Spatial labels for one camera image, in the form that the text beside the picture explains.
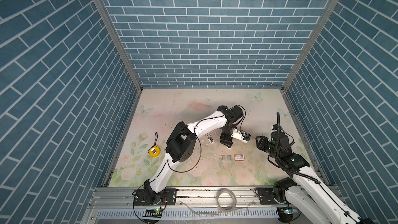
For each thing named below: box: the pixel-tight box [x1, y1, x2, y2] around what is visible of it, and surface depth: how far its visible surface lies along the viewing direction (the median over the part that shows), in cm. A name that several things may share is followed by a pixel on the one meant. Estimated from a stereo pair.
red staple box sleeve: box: [234, 154, 245, 162], surface depth 88 cm
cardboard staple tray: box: [219, 154, 232, 161], surface depth 88 cm
